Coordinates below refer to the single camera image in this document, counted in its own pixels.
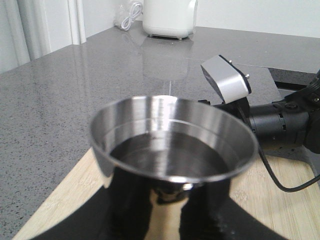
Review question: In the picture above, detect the steel double jigger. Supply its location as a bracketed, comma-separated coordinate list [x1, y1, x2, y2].
[89, 95, 258, 240]

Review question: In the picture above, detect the white appliance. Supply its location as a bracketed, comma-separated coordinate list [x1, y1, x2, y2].
[142, 0, 198, 40]

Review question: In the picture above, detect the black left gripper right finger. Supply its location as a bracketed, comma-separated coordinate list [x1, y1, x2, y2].
[179, 181, 285, 240]

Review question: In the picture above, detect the black cable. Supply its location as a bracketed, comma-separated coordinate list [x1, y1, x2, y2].
[257, 146, 320, 193]

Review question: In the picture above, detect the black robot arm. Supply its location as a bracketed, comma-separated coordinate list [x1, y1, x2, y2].
[37, 76, 320, 240]

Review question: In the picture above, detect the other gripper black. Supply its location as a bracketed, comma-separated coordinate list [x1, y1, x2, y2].
[198, 97, 252, 129]

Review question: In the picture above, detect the white coiled cable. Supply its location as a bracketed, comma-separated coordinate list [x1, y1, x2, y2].
[113, 1, 143, 32]

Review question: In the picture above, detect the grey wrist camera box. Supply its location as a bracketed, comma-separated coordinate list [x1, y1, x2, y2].
[200, 54, 252, 104]

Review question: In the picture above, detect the light wooden cutting board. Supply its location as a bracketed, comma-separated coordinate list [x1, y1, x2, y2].
[15, 150, 320, 240]

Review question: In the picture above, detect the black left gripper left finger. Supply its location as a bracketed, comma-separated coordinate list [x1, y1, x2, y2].
[35, 169, 152, 240]

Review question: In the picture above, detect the grey curtain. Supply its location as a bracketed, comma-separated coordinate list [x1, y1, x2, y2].
[0, 0, 87, 73]

